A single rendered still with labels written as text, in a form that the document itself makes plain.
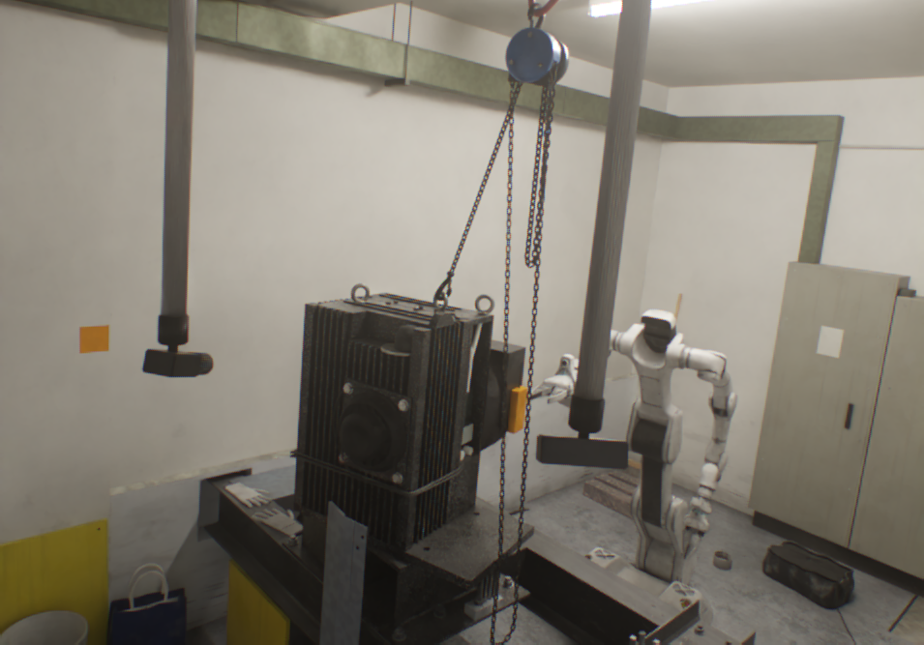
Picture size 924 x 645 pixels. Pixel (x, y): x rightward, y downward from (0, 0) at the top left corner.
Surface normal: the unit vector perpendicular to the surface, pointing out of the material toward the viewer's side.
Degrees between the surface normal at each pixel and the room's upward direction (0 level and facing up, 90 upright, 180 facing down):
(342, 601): 90
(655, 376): 116
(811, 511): 90
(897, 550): 90
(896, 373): 90
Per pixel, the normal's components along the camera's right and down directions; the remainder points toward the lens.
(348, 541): -0.58, 0.07
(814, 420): -0.73, 0.04
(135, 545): 0.67, 0.17
